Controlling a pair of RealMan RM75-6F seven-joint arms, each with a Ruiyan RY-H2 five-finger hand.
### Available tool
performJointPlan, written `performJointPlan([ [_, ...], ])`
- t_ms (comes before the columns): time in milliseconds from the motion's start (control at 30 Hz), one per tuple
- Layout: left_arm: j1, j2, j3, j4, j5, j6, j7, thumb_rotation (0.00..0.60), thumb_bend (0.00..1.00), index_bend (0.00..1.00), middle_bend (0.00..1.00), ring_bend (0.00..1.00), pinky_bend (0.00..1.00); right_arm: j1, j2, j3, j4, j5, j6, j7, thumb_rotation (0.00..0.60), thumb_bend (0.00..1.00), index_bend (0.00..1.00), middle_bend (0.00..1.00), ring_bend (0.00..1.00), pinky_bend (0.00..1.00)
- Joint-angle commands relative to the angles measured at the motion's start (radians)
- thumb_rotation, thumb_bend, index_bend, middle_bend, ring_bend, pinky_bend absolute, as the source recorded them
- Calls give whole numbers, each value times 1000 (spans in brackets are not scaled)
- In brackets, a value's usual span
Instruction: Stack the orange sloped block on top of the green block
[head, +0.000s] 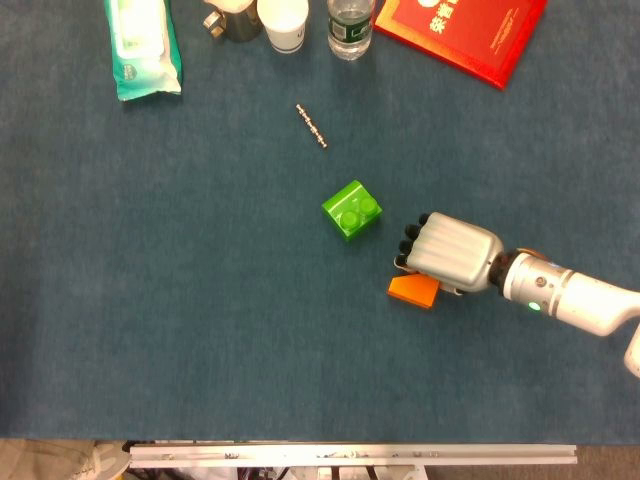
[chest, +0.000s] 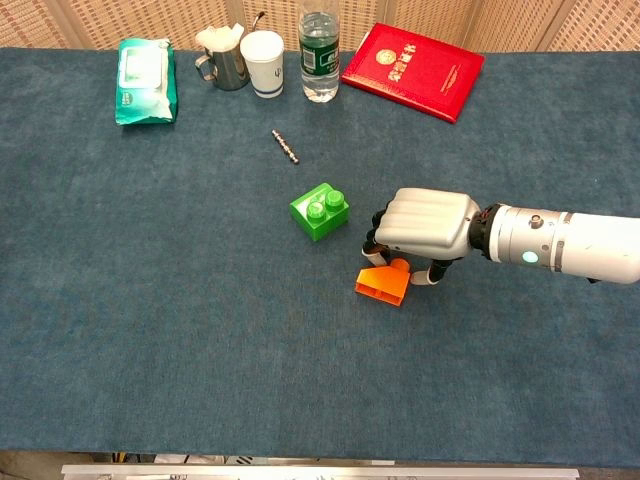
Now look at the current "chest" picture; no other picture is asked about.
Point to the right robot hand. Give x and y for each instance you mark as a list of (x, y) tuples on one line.
[(425, 222)]

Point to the orange toy block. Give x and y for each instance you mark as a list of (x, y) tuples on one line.
[(382, 286)]

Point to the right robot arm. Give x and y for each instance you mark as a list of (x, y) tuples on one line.
[(565, 242)]

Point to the green toy block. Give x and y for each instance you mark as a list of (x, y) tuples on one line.
[(314, 225)]

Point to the red certificate book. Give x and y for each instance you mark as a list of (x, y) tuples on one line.
[(415, 70)]

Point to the clear plastic water bottle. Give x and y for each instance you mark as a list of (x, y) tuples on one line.
[(319, 60)]

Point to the white paper cup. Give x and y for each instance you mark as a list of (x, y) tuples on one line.
[(265, 65)]

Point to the stainless steel mug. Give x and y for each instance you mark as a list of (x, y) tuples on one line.
[(230, 70)]

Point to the blue table cloth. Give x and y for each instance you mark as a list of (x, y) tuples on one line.
[(200, 350)]

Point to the white tissue in mug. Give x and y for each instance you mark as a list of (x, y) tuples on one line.
[(217, 37)]

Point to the green wet wipes pack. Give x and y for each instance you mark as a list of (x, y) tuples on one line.
[(145, 85)]

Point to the woven folding screen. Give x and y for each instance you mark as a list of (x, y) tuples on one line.
[(150, 20)]

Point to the aluminium frame rail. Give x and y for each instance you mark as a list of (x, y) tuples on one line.
[(320, 472)]

